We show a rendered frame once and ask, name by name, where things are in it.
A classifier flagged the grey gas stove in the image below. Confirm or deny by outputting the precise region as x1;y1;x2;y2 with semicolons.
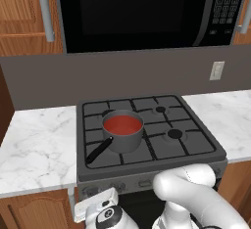
75;93;228;229

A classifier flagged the dark brown cabinet side panel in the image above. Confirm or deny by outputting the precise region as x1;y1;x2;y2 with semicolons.
0;66;16;144

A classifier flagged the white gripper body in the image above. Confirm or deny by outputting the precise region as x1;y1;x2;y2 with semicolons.
74;187;120;224

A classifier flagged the red marinara sauce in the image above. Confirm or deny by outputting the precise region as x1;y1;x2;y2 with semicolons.
103;114;143;136

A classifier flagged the wooden wall cupboard door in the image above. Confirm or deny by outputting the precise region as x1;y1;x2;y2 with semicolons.
230;0;251;46
0;0;65;58

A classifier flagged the grey stove knob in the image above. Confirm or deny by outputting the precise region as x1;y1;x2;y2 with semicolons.
111;180;127;195
81;185;100;199
213;166;226;179

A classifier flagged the white wall switch plate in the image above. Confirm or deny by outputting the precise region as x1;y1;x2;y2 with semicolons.
209;60;226;82

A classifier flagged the grey cupboard bar handle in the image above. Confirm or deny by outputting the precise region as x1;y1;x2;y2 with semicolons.
236;0;251;34
35;0;56;43

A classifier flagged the grey saucepan with black handle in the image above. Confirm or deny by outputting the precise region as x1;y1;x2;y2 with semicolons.
85;109;145;165

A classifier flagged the wooden base cupboard door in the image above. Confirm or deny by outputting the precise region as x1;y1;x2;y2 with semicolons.
217;160;251;222
0;188;76;229

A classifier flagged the black microwave oven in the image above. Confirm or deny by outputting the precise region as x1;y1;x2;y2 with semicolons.
53;0;251;55

